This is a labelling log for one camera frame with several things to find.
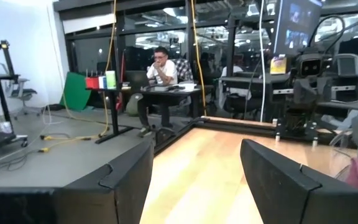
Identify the black work desk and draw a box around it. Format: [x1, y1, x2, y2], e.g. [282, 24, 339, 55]
[219, 73, 291, 121]

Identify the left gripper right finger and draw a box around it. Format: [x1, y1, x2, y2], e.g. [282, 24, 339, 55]
[239, 138, 358, 224]

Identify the red box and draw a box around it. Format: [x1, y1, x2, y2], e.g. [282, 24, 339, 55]
[85, 76, 101, 90]

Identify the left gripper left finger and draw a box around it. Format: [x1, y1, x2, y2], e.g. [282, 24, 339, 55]
[54, 136, 155, 224]

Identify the clear plastic tray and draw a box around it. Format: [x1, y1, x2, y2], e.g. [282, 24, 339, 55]
[334, 163, 352, 182]
[328, 127, 354, 149]

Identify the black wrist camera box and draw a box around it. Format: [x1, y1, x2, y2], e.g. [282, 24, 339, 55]
[296, 52, 324, 78]

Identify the large dark monitor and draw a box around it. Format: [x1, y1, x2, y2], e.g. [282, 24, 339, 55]
[273, 0, 323, 57]

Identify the yellow package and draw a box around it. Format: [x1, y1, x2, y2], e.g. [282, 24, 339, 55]
[269, 55, 288, 75]

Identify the white hanging cable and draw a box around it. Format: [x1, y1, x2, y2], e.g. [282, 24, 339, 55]
[258, 0, 267, 123]

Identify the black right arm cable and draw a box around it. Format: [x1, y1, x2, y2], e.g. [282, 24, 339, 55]
[308, 14, 347, 55]

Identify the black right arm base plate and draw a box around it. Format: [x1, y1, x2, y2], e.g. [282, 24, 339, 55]
[273, 123, 321, 147]

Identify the black equipment stand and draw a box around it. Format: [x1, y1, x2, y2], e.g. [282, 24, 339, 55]
[0, 30, 29, 163]

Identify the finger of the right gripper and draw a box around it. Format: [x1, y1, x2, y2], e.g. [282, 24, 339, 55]
[292, 78, 306, 105]
[305, 78, 318, 105]

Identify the grey office chair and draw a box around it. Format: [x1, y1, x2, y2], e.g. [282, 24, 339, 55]
[9, 77, 39, 121]

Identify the black pedestal stand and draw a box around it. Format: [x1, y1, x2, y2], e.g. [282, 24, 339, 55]
[85, 86, 136, 145]

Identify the yellow hanging cable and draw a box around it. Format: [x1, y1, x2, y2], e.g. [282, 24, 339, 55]
[190, 0, 208, 117]

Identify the grey chair back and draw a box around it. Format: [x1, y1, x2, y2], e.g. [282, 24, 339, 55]
[334, 53, 358, 94]

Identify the white cup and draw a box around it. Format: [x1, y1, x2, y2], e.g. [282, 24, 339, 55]
[0, 121, 14, 134]

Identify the black office desk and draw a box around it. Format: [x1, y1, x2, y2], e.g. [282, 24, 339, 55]
[121, 83, 205, 129]

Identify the black aluminium table frame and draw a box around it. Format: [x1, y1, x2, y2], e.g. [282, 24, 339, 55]
[153, 115, 281, 154]

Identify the green board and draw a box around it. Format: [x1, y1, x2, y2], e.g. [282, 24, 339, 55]
[60, 72, 93, 112]

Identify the black laptop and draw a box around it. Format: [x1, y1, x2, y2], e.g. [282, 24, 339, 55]
[125, 70, 150, 91]

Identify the person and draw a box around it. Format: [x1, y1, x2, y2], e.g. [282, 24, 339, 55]
[174, 57, 196, 83]
[137, 46, 180, 138]
[221, 55, 246, 94]

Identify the light green box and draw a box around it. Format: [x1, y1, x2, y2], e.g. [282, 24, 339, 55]
[105, 70, 117, 90]

